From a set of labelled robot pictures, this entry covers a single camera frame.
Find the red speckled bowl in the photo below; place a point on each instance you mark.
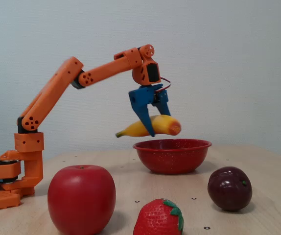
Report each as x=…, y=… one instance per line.
x=171, y=156

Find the red toy apple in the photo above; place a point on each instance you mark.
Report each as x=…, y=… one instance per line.
x=81, y=199

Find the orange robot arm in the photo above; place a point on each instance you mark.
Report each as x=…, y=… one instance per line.
x=57, y=85

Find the dark purple toy plum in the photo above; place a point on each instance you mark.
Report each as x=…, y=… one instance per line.
x=229, y=188

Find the red toy strawberry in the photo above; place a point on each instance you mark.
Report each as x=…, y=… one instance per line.
x=158, y=217

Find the yellow toy banana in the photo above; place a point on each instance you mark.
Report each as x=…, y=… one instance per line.
x=155, y=126

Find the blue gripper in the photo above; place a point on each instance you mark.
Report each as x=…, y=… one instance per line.
x=142, y=98

